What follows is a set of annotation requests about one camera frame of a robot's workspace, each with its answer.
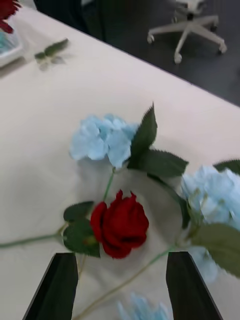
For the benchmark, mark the white swivel chair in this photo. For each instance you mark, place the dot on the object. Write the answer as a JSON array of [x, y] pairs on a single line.
[[190, 22]]

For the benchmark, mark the shallow white box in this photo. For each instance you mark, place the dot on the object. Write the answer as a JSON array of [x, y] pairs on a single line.
[[12, 56]]

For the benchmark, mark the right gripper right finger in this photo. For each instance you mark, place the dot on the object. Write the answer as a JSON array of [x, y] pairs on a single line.
[[187, 287]]

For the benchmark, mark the red artificial rose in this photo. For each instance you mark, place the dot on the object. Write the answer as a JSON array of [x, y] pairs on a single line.
[[6, 10], [120, 225]]

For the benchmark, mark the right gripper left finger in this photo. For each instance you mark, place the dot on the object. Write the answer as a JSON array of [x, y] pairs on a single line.
[[55, 287]]

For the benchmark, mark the loose green leaf twig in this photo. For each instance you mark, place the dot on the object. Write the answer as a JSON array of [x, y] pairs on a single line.
[[56, 47]]

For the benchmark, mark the pale blue artificial flower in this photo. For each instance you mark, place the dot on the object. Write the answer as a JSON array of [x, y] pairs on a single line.
[[5, 42], [100, 140], [215, 195], [142, 310]]

